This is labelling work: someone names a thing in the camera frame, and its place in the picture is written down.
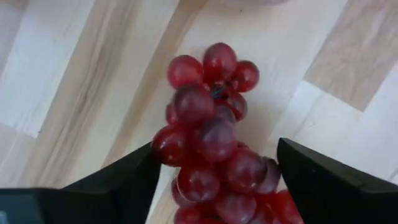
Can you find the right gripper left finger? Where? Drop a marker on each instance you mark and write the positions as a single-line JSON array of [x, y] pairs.
[[124, 186]]

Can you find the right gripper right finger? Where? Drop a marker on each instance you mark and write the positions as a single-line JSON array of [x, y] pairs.
[[326, 186]]

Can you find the red grape bunch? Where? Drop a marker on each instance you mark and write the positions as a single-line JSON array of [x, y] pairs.
[[214, 137]]

